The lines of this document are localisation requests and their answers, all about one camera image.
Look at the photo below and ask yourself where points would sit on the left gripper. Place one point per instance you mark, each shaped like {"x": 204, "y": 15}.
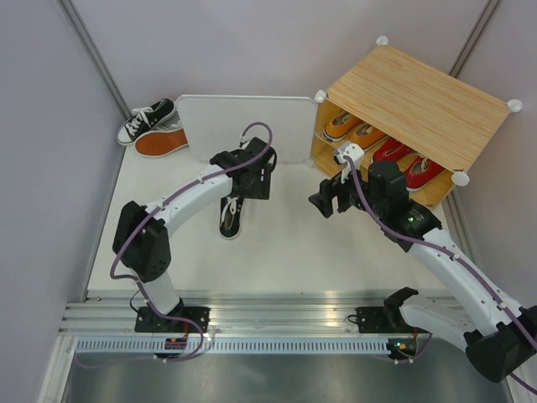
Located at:
{"x": 262, "y": 188}

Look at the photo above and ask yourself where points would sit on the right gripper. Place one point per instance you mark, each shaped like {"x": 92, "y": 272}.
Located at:
{"x": 328, "y": 190}

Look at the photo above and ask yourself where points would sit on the wooden shoe cabinet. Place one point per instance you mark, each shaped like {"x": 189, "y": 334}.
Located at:
{"x": 436, "y": 115}

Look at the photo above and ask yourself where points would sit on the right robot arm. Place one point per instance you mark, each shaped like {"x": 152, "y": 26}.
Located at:
{"x": 494, "y": 331}

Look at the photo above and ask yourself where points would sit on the red sneaker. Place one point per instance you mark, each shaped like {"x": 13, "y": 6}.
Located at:
{"x": 420, "y": 172}
{"x": 391, "y": 150}

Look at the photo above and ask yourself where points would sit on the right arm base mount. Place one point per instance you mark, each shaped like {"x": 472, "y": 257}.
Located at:
{"x": 376, "y": 320}

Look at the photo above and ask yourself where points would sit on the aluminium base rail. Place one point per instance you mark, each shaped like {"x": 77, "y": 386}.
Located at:
{"x": 232, "y": 314}

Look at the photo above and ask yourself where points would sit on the grey sneaker orange sole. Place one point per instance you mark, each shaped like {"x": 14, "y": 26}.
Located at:
{"x": 161, "y": 142}

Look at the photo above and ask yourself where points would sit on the black sneaker white laces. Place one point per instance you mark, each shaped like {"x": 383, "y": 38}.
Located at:
{"x": 144, "y": 119}

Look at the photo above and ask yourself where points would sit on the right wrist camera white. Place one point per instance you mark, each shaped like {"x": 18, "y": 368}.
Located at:
{"x": 349, "y": 155}

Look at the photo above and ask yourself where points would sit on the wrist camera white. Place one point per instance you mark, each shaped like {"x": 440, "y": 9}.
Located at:
{"x": 244, "y": 141}
{"x": 349, "y": 155}

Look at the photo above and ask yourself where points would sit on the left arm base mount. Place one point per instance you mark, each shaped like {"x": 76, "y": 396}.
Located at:
{"x": 182, "y": 319}

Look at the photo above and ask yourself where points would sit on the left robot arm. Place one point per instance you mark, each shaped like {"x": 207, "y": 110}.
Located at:
{"x": 141, "y": 240}

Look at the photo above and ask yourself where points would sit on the white slotted cable duct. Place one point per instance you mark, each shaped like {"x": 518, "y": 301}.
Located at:
{"x": 161, "y": 345}

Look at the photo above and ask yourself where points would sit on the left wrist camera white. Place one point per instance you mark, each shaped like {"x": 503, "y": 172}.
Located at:
{"x": 244, "y": 141}

